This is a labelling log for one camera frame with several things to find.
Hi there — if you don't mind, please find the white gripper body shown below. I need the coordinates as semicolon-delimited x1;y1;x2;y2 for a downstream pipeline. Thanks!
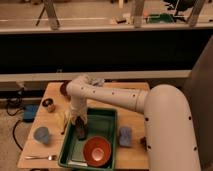
69;97;87;125

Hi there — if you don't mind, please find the dark eraser block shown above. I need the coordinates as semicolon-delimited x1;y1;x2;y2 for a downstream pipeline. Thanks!
75;117;86;140

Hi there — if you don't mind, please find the green plastic tray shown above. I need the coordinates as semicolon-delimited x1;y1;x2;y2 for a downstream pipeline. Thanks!
58;108;117;171

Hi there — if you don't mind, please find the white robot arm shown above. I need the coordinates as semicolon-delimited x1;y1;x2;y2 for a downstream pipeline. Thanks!
66;75;201;171

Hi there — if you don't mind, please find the banana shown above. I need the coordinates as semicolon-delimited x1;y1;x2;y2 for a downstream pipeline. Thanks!
57;111;69;134

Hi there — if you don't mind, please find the purple plate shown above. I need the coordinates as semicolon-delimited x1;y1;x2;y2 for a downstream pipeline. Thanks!
60;81;70;100

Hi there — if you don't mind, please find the small dark-rimmed cup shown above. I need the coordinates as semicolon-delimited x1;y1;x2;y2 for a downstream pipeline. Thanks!
42;98;55;113

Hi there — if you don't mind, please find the blue plastic cup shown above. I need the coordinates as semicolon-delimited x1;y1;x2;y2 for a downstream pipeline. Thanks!
33;127;50;144

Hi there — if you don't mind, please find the blue box on floor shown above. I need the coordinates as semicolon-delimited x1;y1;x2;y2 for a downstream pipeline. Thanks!
22;105;38;122

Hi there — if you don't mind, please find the orange bowl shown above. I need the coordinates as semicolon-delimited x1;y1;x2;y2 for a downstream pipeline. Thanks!
83;136;112;167

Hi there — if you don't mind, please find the blue sponge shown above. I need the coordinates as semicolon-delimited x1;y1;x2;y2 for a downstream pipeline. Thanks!
119;126;132;147

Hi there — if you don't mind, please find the metal fork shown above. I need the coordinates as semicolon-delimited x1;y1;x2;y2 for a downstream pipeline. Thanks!
24;155;57;161

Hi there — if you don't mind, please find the bunch of dark grapes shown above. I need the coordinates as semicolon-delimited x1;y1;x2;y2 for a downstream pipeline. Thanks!
140;137;147;150

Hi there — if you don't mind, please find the black cable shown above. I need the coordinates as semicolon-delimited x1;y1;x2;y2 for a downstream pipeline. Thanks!
11;119;25;152

